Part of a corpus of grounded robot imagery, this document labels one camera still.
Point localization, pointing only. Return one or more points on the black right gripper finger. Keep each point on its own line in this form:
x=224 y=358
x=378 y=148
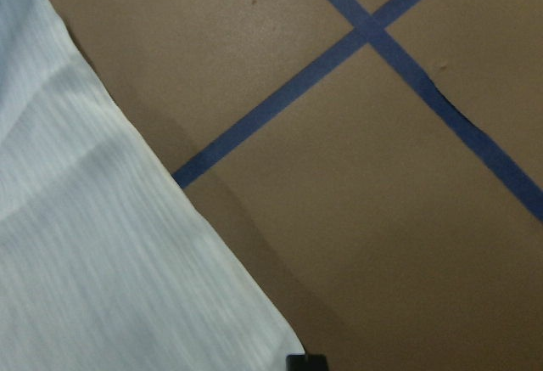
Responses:
x=306 y=362

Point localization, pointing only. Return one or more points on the light blue button shirt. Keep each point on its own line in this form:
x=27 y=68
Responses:
x=105 y=263

